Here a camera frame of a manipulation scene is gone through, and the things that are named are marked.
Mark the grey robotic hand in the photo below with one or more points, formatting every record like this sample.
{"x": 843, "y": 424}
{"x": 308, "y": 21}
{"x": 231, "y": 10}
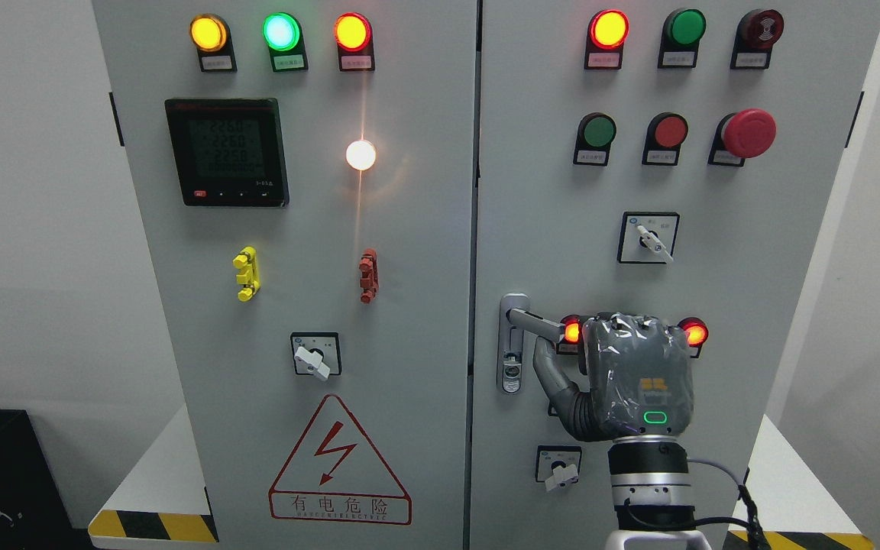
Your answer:
{"x": 640, "y": 379}

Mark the silver door handle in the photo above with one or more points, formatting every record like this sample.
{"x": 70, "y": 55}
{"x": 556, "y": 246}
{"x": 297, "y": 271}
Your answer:
{"x": 515, "y": 320}

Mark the right cabinet door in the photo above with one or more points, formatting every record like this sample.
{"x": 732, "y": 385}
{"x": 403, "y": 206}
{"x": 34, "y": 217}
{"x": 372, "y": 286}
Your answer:
{"x": 551, "y": 230}

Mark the cabinet door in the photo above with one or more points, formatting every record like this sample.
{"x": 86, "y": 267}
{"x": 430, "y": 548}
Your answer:
{"x": 551, "y": 230}
{"x": 404, "y": 356}

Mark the left cabinet door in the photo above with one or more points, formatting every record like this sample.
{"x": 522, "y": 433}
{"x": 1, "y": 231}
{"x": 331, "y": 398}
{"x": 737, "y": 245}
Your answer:
{"x": 404, "y": 356}

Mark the red lit indicator middle left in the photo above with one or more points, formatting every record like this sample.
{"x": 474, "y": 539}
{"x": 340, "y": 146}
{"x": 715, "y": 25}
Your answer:
{"x": 570, "y": 343}

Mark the red lit indicator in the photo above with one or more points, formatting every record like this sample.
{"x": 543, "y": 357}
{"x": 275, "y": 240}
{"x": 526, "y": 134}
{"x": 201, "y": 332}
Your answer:
{"x": 570, "y": 343}
{"x": 606, "y": 36}
{"x": 697, "y": 334}

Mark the red lit indicator middle right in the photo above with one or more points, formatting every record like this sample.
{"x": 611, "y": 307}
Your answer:
{"x": 697, "y": 334}

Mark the red push button upper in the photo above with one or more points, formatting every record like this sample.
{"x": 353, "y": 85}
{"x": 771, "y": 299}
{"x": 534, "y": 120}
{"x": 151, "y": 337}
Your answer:
{"x": 664, "y": 136}

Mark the green push button upper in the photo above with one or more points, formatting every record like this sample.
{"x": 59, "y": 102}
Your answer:
{"x": 595, "y": 134}

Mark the red emergency stop button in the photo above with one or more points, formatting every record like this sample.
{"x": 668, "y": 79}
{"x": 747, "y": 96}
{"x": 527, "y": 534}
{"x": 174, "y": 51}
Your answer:
{"x": 741, "y": 136}

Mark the red lightning warning sticker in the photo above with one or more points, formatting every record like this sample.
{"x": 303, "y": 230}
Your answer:
{"x": 335, "y": 473}

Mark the red lit indicator top right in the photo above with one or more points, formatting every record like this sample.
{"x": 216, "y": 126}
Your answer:
{"x": 606, "y": 36}

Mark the green indicator top right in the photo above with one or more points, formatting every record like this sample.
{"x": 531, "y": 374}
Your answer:
{"x": 680, "y": 39}

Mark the white glowing indicator light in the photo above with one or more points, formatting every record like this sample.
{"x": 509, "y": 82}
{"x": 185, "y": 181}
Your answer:
{"x": 361, "y": 155}

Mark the dark red buzzer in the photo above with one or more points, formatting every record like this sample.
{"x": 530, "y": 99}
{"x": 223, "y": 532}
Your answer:
{"x": 756, "y": 33}

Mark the red indicator light top left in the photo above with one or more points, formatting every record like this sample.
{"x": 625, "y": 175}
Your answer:
{"x": 354, "y": 38}

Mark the black digital power meter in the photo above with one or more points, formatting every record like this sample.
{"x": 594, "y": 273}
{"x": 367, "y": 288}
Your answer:
{"x": 228, "y": 152}

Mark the green indicator light top left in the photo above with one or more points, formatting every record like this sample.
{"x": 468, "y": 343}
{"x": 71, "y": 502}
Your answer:
{"x": 284, "y": 39}

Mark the white platform with hazard stripes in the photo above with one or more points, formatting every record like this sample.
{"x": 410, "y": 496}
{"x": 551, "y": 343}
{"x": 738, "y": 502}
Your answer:
{"x": 161, "y": 504}

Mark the yellow indicator light top left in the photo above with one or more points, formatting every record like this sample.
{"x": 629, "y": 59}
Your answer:
{"x": 211, "y": 36}

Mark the black box bottom left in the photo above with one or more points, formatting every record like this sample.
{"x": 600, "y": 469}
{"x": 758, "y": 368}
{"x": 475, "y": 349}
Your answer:
{"x": 32, "y": 514}

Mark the lower white selector switch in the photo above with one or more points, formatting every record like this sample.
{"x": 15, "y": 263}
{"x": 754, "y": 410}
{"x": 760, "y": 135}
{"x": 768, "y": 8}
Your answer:
{"x": 557, "y": 466}

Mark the white selector switch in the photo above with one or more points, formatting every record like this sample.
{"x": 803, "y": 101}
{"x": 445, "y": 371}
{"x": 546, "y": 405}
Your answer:
{"x": 557, "y": 466}
{"x": 316, "y": 354}

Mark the upper right selector switch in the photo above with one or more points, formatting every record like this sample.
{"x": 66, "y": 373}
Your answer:
{"x": 648, "y": 237}

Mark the left white selector switch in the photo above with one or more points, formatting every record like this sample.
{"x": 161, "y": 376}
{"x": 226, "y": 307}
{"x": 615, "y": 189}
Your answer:
{"x": 316, "y": 354}

